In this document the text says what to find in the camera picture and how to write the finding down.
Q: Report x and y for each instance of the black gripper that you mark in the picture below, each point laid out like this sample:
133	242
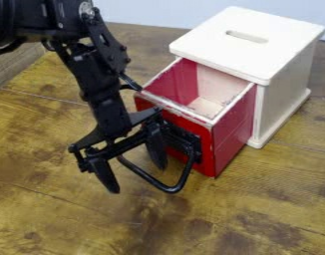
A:
115	122

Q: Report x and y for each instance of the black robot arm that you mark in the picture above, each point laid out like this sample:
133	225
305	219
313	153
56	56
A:
68	26

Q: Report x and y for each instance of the red wooden drawer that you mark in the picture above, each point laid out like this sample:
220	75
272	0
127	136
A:
210	104

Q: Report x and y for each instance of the white wooden box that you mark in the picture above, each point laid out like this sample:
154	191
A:
265	49

